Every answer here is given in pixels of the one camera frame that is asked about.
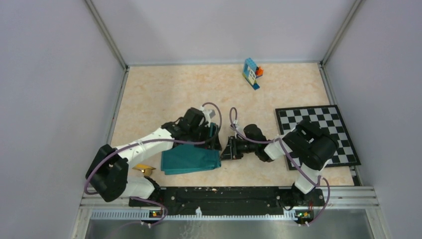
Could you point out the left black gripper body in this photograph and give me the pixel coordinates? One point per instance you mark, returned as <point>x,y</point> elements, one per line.
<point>200,133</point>

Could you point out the teal cloth napkin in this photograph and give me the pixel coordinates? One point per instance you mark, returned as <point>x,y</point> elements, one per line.
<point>187,158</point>

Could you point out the colourful toy block house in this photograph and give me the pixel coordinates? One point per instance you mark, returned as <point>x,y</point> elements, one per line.
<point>251,72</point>

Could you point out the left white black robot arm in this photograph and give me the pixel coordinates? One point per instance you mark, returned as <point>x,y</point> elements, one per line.
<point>107,175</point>

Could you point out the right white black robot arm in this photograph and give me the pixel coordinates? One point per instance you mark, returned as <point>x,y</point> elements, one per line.
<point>307,146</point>

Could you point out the gold spoon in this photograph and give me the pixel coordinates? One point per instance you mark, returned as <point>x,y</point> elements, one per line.
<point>145,169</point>

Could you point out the black white checkerboard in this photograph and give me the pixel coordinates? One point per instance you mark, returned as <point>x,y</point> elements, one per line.
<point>330,120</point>

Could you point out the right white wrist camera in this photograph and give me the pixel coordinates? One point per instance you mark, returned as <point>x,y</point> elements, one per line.
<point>235,128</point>

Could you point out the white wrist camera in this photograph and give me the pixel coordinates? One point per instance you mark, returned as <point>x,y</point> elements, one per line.
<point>208,114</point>
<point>235,128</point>

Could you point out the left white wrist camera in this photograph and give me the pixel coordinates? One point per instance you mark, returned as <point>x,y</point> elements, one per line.
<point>208,114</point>

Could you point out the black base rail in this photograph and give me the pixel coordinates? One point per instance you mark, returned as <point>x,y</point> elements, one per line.
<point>236,201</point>

